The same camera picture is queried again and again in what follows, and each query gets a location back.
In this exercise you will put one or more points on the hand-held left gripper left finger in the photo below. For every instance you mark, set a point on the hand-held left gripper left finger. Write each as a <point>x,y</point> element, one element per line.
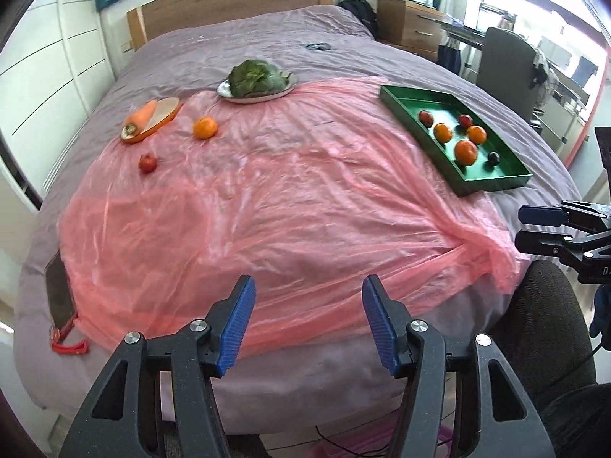
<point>236,324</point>

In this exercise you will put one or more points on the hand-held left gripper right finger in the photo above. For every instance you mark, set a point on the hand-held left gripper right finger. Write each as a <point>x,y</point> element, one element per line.
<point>382,324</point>

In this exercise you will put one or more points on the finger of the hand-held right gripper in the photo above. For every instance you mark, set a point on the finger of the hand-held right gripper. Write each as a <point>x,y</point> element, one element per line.
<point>539,214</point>
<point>539,243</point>

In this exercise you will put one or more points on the dark purple plum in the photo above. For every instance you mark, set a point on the dark purple plum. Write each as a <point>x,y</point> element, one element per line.
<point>494,158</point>

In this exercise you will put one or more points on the large orange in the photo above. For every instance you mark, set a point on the large orange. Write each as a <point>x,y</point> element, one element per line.
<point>466,151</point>
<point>477,134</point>

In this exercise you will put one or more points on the small red apple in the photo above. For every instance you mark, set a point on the small red apple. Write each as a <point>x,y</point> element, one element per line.
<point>425,118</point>
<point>147,163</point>
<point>465,120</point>

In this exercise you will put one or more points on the medium orange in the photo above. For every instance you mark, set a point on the medium orange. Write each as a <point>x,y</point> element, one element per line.
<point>443,132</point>

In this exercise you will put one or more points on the green tray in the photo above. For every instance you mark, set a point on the green tray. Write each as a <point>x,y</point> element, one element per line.
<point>410,105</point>

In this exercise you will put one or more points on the person's right hand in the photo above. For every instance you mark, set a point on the person's right hand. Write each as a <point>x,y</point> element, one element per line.
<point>602,315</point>

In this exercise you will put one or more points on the person's dark trouser leg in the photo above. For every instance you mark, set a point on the person's dark trouser leg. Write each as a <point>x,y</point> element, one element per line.
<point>582,424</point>
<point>549,324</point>

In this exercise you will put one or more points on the pink plastic sheet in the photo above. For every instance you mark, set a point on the pink plastic sheet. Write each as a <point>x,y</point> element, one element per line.
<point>286,200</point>

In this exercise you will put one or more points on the grey garment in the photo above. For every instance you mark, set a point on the grey garment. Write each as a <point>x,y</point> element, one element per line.
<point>540,64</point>

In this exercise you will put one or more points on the grey chair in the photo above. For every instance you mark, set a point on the grey chair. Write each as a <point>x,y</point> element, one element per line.
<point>506,67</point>

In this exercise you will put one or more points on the dark blue bag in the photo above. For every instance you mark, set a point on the dark blue bag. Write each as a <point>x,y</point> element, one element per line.
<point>448,57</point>

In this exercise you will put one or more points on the desk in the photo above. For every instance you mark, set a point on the desk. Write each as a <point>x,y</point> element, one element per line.
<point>465,33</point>

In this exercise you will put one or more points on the small orange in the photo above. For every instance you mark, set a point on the small orange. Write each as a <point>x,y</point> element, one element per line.
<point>205,128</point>

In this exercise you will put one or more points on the oval orange-rimmed plate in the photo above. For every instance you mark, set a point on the oval orange-rimmed plate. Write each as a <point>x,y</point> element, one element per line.
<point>164,112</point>

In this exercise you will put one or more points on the white patterned plate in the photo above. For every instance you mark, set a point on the white patterned plate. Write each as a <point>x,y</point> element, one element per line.
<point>257,100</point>

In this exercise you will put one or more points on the carrot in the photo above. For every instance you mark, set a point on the carrot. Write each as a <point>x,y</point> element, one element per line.
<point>141,117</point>

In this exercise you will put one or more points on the wooden nightstand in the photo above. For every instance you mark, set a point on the wooden nightstand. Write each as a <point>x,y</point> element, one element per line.
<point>410,24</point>

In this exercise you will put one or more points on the green bok choy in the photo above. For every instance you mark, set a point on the green bok choy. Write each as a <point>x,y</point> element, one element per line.
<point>253,78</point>

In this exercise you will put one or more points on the black backpack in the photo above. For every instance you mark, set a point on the black backpack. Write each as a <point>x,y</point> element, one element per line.
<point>360,9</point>

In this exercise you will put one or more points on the wooden headboard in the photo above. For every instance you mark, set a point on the wooden headboard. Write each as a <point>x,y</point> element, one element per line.
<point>229,0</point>

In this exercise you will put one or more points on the white wardrobe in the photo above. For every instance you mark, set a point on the white wardrobe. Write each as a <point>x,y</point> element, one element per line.
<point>57,47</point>

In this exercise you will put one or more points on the wall socket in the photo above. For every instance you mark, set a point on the wall socket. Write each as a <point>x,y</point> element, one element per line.
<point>127,46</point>

